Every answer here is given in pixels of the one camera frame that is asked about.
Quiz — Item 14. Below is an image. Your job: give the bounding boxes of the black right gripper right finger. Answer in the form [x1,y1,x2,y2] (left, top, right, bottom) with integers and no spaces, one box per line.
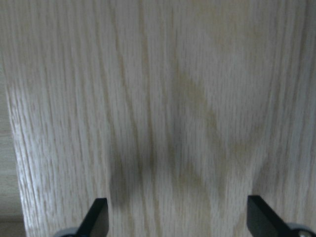
[247,195,316,237]

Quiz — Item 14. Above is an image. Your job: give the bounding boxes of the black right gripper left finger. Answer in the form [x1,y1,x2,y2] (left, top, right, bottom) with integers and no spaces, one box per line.
[54,197,109,237]

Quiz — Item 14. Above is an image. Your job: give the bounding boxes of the light wood cabinet top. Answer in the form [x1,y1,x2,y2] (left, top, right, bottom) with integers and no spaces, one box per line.
[0,0,316,237]

